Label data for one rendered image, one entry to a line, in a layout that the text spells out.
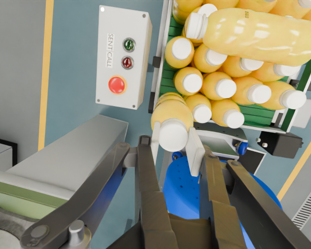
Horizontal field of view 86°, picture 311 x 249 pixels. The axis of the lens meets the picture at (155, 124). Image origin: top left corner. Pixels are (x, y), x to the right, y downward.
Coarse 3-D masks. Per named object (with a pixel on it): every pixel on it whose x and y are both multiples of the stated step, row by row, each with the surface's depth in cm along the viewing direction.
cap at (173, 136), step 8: (160, 128) 22; (168, 128) 21; (176, 128) 21; (184, 128) 21; (160, 136) 21; (168, 136) 21; (176, 136) 21; (184, 136) 21; (160, 144) 22; (168, 144) 22; (176, 144) 22; (184, 144) 21
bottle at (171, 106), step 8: (160, 96) 39; (168, 96) 32; (176, 96) 33; (160, 104) 27; (168, 104) 26; (176, 104) 26; (184, 104) 28; (160, 112) 25; (168, 112) 24; (176, 112) 24; (184, 112) 25; (152, 120) 26; (160, 120) 24; (168, 120) 23; (176, 120) 23; (184, 120) 24; (192, 120) 26; (152, 128) 26
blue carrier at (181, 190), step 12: (168, 168) 46; (180, 168) 47; (168, 180) 41; (180, 180) 41; (192, 180) 43; (168, 192) 40; (180, 192) 37; (192, 192) 38; (168, 204) 40; (180, 204) 36; (192, 204) 34; (180, 216) 36; (192, 216) 34
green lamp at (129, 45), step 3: (129, 39) 34; (126, 42) 34; (129, 42) 33; (132, 42) 34; (123, 45) 34; (126, 45) 34; (129, 45) 34; (132, 45) 34; (126, 48) 34; (129, 48) 34; (132, 48) 34
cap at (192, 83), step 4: (188, 76) 35; (192, 76) 35; (196, 76) 35; (184, 80) 36; (188, 80) 35; (192, 80) 35; (196, 80) 35; (200, 80) 35; (184, 84) 36; (188, 84) 35; (192, 84) 35; (196, 84) 35; (200, 84) 35; (188, 88) 36; (192, 88) 36; (196, 88) 36; (192, 92) 36
